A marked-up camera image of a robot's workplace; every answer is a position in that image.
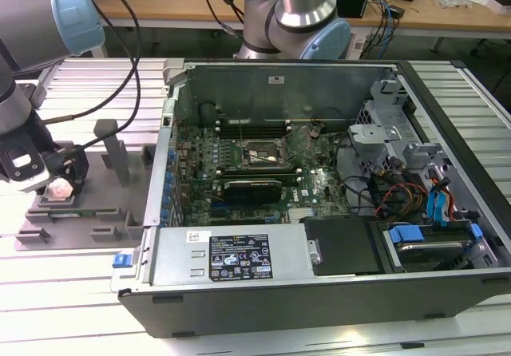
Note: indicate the black plastic drive shroud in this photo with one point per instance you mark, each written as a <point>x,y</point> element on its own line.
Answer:
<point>343,244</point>

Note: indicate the silver metal drive cage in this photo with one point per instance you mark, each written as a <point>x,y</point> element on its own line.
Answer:
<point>371,134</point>

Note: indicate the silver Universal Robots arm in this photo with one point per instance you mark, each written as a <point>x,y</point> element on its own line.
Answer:
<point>28,24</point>

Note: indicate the small black adapter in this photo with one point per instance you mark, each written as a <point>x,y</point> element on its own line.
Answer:
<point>397,11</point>

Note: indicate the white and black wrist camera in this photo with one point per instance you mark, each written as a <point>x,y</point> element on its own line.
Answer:
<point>28,180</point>

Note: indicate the hard disk in blue carrier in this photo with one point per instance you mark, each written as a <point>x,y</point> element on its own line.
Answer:
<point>431,252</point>

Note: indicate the black RAM slot bank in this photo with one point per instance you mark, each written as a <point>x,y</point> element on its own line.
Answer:
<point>255,170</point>
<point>255,130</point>

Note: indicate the silver power supply unit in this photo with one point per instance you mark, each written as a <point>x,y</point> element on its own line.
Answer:
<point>175,252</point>

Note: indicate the black graphics card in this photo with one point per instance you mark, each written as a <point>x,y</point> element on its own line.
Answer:
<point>251,191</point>

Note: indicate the black open PC case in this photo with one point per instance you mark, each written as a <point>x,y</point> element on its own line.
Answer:
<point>279,312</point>

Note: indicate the wooden desk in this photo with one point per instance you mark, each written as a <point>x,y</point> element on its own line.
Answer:
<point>167,9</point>

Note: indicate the small silver heatsink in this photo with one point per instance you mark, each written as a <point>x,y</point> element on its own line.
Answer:
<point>301,214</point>

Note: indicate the black round speaker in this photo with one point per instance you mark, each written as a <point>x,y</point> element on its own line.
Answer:
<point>207,114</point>

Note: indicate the CPU socket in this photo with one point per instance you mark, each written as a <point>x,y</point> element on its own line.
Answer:
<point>259,154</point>

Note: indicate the thin metal locking lever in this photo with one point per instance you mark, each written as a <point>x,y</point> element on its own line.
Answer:
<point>240,130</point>

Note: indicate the silver CPU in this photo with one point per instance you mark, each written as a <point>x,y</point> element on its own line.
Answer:
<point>59,189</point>

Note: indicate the green motherboard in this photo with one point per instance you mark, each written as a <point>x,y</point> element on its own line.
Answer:
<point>319,188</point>

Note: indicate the grey parts rack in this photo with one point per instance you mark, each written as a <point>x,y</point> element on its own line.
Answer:
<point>104,200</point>

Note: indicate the blue case latch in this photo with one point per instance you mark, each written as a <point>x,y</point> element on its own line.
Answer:
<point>121,261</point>

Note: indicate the round coin cell battery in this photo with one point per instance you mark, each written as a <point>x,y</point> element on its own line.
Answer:
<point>314,131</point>

